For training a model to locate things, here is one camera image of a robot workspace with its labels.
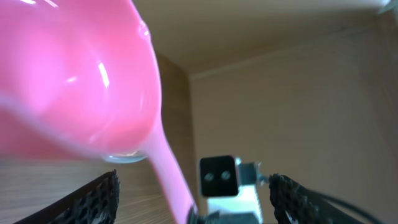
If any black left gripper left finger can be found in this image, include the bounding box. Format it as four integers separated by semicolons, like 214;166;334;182
15;170;120;224

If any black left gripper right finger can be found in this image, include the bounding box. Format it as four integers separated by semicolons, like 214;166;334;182
269;174;366;224

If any pink plastic measuring scoop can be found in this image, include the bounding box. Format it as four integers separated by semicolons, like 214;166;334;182
1;0;196;223

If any right black cable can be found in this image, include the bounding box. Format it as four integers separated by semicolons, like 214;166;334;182
306;186;380;224

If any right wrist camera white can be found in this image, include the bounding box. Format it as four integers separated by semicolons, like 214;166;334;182
199;155;264;224

